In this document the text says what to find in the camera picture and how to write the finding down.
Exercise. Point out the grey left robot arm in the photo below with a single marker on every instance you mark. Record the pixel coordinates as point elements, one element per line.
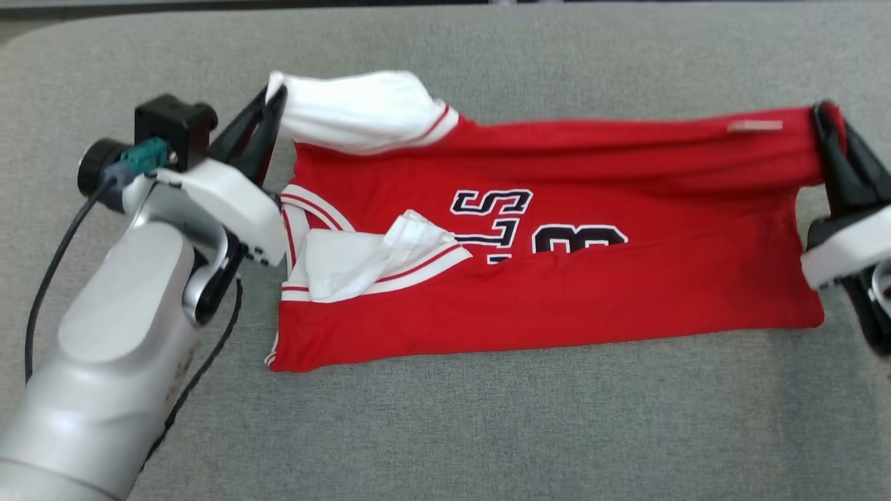
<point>118,334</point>

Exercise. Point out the red jersey with white sleeves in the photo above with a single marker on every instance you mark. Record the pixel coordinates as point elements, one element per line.
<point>557,299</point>

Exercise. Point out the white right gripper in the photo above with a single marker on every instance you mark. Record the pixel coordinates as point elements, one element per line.
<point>849,243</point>

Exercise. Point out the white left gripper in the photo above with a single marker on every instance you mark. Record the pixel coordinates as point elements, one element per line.
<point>237,209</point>

